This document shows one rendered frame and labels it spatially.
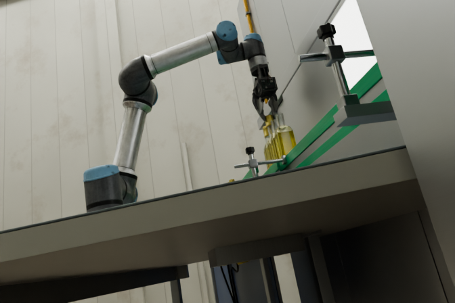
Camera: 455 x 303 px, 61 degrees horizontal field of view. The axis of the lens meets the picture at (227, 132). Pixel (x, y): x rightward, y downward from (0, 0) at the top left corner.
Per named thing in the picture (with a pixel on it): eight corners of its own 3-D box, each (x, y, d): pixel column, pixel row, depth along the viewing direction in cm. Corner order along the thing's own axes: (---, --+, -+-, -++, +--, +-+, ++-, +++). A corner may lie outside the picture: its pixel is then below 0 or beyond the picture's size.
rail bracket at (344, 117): (438, 141, 57) (391, 14, 64) (332, 155, 54) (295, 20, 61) (418, 151, 61) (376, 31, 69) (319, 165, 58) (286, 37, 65)
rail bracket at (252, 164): (291, 179, 120) (282, 142, 124) (239, 187, 117) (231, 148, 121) (288, 182, 123) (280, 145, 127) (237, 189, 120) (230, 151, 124)
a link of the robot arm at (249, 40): (241, 44, 163) (261, 40, 162) (246, 67, 159) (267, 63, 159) (240, 34, 155) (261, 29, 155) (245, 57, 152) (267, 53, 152)
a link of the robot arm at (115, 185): (78, 205, 122) (75, 166, 127) (96, 212, 135) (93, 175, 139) (115, 197, 122) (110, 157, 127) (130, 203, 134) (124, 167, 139)
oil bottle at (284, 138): (306, 182, 127) (291, 122, 134) (290, 184, 126) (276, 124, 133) (300, 186, 132) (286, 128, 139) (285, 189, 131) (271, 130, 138)
